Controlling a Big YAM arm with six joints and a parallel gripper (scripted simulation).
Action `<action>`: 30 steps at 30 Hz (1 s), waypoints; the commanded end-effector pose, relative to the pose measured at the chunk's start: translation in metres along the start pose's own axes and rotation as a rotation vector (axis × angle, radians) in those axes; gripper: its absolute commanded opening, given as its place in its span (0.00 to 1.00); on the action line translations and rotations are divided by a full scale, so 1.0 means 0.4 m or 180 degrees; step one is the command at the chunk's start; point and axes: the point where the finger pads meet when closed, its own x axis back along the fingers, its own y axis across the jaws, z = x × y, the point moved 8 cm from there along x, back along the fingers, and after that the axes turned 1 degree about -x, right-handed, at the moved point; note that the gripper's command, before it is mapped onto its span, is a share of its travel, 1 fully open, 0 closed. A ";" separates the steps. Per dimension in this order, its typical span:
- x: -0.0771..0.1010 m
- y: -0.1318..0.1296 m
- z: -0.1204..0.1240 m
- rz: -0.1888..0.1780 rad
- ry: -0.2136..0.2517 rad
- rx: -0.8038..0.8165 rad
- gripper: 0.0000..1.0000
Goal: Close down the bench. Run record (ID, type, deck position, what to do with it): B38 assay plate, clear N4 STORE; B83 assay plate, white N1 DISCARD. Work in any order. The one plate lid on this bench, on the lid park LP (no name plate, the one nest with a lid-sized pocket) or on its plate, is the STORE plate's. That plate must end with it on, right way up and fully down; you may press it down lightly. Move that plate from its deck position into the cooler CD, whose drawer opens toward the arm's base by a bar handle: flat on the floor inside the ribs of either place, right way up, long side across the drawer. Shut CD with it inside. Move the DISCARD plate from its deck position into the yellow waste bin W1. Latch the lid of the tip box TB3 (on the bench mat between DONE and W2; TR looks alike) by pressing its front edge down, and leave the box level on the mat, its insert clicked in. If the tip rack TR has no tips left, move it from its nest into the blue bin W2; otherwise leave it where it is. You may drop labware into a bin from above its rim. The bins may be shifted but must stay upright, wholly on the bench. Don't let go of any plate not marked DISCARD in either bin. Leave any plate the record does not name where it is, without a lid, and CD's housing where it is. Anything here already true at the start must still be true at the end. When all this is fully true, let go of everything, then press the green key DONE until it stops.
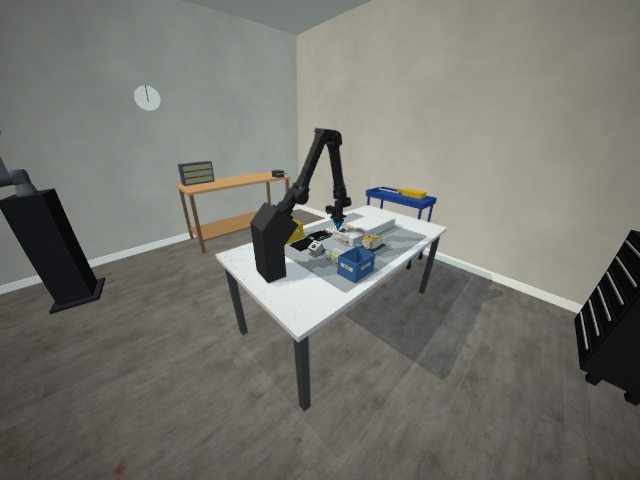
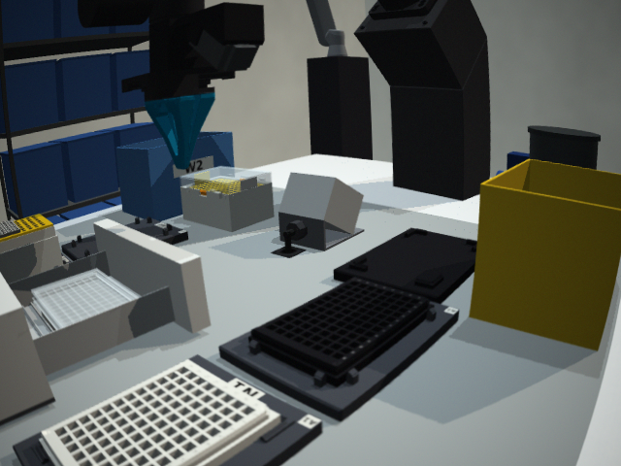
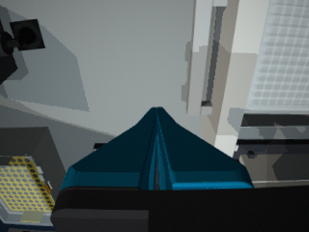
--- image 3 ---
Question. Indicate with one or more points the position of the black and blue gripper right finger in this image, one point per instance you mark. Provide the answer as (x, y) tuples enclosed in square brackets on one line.
[(186, 161)]

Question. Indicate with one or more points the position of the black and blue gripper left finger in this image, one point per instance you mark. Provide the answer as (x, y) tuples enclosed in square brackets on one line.
[(125, 161)]

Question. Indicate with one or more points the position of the grey drawer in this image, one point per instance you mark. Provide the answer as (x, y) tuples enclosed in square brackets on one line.
[(236, 37)]

